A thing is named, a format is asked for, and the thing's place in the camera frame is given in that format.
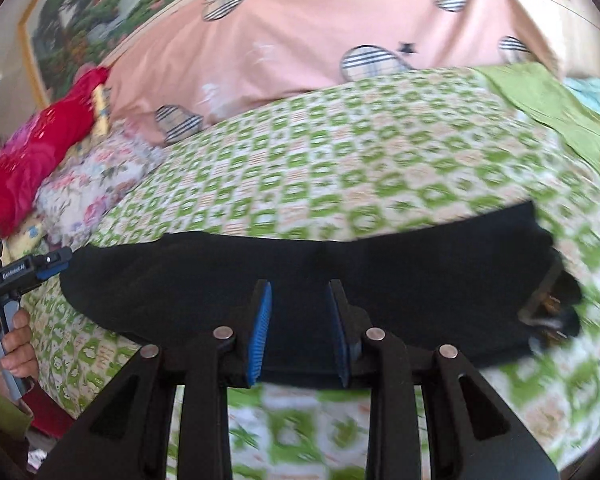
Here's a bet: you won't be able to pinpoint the light teal cloth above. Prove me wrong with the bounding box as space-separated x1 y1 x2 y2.
562 76 600 133

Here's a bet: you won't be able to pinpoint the green checkered bed sheet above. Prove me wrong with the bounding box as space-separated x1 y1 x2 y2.
15 66 600 480

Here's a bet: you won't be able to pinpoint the red pillow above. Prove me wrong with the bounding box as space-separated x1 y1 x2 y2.
0 66 112 236

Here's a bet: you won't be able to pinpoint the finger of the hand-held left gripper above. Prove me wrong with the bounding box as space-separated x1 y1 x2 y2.
36 247 74 282

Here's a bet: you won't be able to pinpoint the pink quilt with plaid hearts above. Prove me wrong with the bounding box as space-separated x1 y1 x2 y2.
102 0 563 147

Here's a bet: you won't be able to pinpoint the green cloth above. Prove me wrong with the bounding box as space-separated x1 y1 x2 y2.
475 62 600 193

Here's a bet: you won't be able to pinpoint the person's left hand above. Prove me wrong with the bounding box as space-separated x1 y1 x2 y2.
0 309 40 395

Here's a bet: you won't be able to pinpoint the black pants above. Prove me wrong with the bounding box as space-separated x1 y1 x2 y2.
59 200 583 390

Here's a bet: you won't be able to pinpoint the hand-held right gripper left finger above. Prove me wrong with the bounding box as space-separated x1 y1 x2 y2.
39 280 273 480

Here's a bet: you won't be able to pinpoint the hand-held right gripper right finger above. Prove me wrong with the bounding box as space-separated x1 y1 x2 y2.
328 280 561 480

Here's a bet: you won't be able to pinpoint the landscape wall painting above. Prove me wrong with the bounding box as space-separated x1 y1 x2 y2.
19 0 276 111

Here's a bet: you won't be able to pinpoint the yellow patterned cloth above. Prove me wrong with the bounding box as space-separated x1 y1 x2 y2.
87 84 112 142

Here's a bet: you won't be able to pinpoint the floral pillow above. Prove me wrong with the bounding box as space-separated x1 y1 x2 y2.
32 122 168 251

